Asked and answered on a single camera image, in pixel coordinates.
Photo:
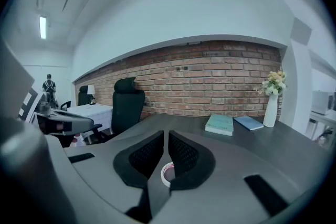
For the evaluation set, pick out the white side table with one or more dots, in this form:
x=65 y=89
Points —
x=323 y=119

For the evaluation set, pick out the teal book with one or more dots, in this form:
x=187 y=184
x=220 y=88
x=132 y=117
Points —
x=219 y=124

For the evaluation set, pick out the pale flower bunch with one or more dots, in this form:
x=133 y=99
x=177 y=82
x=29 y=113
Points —
x=274 y=84

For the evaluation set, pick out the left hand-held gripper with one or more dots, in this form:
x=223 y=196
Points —
x=43 y=112

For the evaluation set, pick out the white vase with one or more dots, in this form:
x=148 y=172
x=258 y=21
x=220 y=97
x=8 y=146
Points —
x=270 y=112

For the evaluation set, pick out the white box appliance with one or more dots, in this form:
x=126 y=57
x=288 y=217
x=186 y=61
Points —
x=320 y=102

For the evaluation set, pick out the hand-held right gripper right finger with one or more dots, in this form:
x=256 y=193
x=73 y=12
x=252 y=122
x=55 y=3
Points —
x=225 y=181

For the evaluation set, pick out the small table with checked cloth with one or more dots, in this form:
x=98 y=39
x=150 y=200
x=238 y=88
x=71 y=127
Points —
x=92 y=112

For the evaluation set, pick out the ceiling light panel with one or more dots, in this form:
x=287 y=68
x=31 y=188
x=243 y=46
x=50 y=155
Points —
x=43 y=27

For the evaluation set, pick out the black armchair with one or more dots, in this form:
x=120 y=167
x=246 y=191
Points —
x=83 y=97

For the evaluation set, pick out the tall black office chair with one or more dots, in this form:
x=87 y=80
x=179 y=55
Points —
x=128 y=107

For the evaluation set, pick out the blue book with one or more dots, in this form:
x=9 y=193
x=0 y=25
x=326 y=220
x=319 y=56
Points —
x=248 y=122

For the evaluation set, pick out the white shade table lamp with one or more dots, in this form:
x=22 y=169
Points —
x=90 y=89

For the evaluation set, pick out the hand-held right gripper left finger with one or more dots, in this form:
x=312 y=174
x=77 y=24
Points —
x=99 y=162

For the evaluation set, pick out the grey wall panel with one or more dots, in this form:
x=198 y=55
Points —
x=301 y=32

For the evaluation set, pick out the white tape roll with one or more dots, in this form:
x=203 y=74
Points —
x=164 y=175

